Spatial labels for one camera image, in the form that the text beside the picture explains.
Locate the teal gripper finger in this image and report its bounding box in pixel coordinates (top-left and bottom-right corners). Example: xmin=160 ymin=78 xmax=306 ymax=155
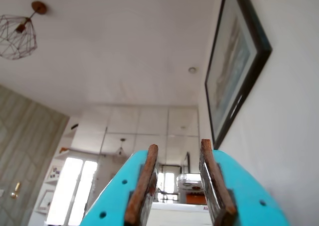
xmin=198 ymin=138 xmax=290 ymax=226
xmin=79 ymin=144 xmax=160 ymax=226

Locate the copper wire pendant lamp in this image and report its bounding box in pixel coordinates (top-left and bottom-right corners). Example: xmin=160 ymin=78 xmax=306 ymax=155
xmin=0 ymin=0 xmax=48 ymax=61

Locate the white orange appliance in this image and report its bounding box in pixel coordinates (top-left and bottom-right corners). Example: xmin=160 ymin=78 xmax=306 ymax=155
xmin=176 ymin=173 xmax=207 ymax=204

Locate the bright window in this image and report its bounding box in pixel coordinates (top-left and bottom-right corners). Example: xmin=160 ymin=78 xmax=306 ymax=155
xmin=52 ymin=157 xmax=98 ymax=226

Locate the brass door handle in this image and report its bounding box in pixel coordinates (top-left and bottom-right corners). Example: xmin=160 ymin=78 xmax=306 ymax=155
xmin=9 ymin=182 xmax=22 ymax=200

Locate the white glossy wall cabinet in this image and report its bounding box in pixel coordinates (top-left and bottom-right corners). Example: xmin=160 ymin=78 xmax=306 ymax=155
xmin=62 ymin=105 xmax=201 ymax=167

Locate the small white picture frame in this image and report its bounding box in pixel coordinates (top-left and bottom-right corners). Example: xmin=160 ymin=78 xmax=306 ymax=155
xmin=37 ymin=189 xmax=55 ymax=212
xmin=46 ymin=164 xmax=63 ymax=181

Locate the black framed wall picture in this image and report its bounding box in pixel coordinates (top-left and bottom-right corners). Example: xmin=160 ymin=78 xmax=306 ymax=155
xmin=204 ymin=0 xmax=273 ymax=150

